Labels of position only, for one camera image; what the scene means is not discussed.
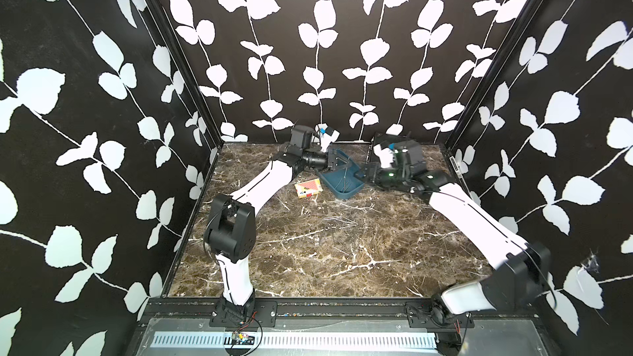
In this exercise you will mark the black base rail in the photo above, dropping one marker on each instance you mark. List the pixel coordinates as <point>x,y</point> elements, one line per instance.
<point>269,312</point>

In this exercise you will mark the teal plastic storage box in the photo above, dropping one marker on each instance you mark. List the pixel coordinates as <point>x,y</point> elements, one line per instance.
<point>340,177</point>

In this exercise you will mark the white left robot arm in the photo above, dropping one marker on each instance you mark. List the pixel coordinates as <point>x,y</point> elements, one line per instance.
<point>231,226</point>

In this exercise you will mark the white perforated strip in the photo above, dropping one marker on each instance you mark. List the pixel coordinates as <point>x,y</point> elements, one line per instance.
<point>342,341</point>

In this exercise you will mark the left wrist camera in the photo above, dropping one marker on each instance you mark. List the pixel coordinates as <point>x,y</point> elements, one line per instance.
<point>303,137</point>

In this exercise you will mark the yellow playing card box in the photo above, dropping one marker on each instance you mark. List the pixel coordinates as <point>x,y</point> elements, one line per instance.
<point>307,189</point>

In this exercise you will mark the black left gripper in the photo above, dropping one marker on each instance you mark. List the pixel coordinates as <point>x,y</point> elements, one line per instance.
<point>329,160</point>

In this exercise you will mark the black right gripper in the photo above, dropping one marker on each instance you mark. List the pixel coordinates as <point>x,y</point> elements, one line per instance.
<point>375,174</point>

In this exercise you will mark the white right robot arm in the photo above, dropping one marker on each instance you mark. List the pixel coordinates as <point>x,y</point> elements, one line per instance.
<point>519,268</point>

